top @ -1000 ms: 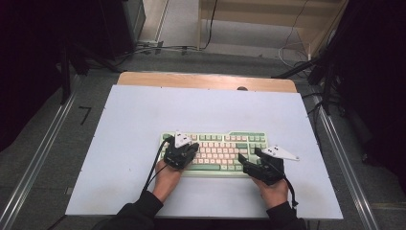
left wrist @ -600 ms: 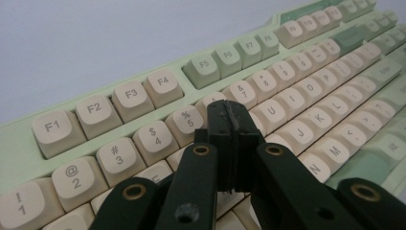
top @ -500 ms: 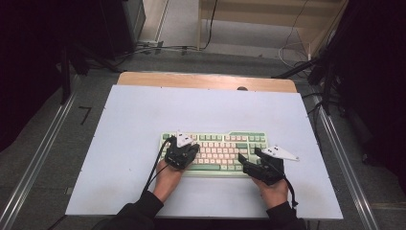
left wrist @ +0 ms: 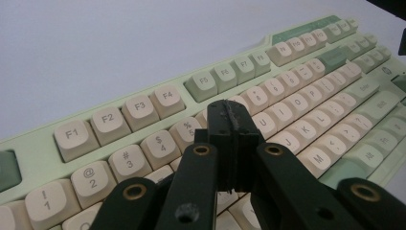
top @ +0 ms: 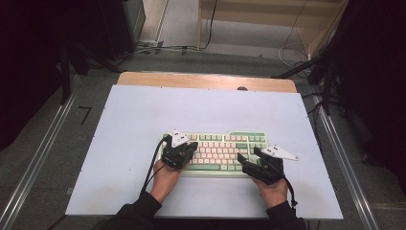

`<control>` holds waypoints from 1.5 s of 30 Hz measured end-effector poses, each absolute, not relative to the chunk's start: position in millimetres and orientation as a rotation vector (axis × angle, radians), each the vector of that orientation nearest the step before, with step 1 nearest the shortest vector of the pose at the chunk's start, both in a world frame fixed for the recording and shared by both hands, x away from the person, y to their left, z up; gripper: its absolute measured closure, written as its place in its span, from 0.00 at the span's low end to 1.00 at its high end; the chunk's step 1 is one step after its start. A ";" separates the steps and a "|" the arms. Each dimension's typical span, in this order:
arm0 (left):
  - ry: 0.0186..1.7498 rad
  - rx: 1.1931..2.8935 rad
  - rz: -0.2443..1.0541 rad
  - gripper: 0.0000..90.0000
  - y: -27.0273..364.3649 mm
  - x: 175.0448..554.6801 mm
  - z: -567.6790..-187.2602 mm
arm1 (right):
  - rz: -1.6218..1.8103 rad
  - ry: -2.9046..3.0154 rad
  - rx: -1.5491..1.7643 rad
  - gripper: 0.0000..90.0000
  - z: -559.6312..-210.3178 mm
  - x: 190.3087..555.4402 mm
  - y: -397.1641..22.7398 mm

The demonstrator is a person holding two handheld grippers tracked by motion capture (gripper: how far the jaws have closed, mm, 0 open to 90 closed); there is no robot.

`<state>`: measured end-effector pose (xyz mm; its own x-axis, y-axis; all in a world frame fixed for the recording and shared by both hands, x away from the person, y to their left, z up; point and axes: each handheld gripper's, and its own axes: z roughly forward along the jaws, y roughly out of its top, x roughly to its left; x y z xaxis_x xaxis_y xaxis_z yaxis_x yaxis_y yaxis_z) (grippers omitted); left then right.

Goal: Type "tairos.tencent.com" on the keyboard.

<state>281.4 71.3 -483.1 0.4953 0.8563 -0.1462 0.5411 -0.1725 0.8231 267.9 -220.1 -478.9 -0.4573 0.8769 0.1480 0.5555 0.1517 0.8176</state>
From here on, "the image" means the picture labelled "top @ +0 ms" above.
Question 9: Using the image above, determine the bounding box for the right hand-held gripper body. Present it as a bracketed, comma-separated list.
[241, 145, 300, 187]

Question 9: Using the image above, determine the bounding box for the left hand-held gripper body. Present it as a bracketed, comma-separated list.
[160, 128, 192, 171]

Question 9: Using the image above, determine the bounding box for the green and cream keyboard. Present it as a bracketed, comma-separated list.
[158, 130, 271, 178]

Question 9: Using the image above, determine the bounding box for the person's right hand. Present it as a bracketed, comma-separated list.
[251, 176, 289, 211]

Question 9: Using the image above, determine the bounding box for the person's left hand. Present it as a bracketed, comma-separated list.
[149, 158, 187, 205]

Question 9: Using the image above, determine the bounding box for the white table cover sheet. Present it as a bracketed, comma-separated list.
[65, 84, 344, 220]

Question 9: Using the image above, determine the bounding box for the wooden table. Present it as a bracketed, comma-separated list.
[117, 71, 299, 94]

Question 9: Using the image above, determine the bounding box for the black tripod stand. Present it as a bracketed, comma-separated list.
[271, 57, 340, 117]

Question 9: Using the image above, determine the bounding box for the grey power strip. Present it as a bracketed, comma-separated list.
[137, 39, 165, 49]

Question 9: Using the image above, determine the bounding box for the black metal stand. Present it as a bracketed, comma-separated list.
[58, 44, 73, 105]

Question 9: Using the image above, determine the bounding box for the black cabinet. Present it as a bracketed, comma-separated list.
[95, 0, 147, 61]

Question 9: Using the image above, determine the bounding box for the light wooden shelf unit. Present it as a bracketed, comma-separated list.
[195, 0, 350, 60]

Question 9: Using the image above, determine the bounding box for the dark curtain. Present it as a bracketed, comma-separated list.
[331, 0, 406, 193]
[0, 0, 107, 151]

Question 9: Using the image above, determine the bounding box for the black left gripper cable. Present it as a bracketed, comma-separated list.
[140, 137, 168, 196]

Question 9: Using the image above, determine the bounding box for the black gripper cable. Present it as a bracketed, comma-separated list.
[140, 137, 168, 196]
[282, 172, 300, 209]

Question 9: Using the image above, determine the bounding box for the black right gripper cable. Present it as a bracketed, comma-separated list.
[282, 172, 300, 209]

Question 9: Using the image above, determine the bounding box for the metal floor rail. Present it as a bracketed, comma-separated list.
[0, 91, 79, 230]
[310, 95, 381, 230]

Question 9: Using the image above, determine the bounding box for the white floor cable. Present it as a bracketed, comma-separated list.
[277, 41, 312, 70]

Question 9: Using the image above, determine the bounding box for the black hanging cable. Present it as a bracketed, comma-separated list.
[203, 0, 219, 51]

